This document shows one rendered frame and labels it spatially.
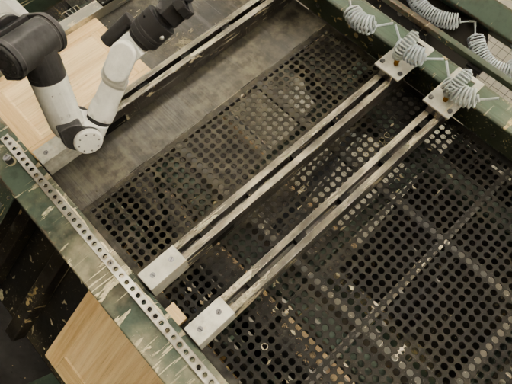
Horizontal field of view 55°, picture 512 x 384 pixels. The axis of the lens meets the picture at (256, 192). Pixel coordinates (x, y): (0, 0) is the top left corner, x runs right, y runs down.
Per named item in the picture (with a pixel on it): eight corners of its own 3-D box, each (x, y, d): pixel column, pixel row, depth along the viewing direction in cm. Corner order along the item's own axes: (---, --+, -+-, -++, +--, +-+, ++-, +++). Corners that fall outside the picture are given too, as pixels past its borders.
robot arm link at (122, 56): (139, 49, 121) (118, 96, 126) (148, 43, 129) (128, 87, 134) (114, 36, 120) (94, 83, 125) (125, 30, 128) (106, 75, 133)
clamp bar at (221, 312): (182, 328, 135) (168, 308, 114) (448, 86, 170) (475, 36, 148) (206, 355, 132) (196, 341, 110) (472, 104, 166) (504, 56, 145)
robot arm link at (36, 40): (40, 97, 115) (17, 44, 105) (12, 88, 118) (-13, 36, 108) (74, 71, 122) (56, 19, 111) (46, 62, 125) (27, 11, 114)
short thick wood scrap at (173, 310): (165, 310, 138) (164, 308, 136) (174, 303, 138) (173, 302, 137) (179, 326, 136) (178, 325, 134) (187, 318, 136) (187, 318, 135)
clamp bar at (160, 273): (138, 276, 142) (116, 249, 120) (403, 53, 176) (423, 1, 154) (160, 302, 138) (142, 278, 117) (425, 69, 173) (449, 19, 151)
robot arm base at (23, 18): (30, 94, 112) (13, 50, 103) (-12, 76, 116) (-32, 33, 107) (75, 59, 121) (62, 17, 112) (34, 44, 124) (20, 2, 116)
